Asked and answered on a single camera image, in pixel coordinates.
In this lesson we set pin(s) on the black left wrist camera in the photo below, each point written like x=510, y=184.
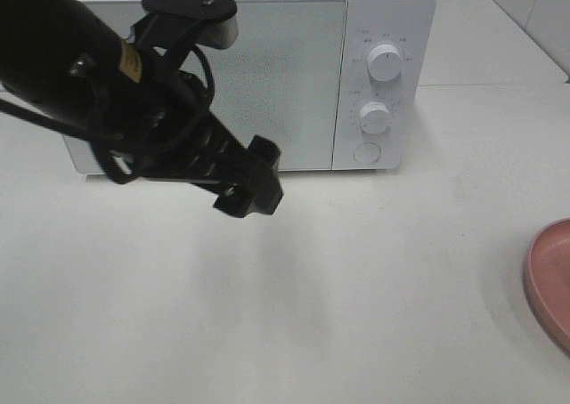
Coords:
x=177, y=26

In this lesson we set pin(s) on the round white door button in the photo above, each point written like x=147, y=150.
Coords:
x=367, y=153

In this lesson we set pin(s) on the white microwave oven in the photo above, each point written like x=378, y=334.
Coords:
x=405, y=23

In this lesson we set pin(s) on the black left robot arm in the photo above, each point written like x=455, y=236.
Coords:
x=141, y=103

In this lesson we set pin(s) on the white microwave knob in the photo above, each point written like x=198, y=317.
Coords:
x=374, y=118
x=384, y=62

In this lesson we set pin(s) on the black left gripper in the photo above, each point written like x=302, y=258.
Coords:
x=245, y=180

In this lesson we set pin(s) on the pink plate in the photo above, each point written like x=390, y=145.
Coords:
x=546, y=281

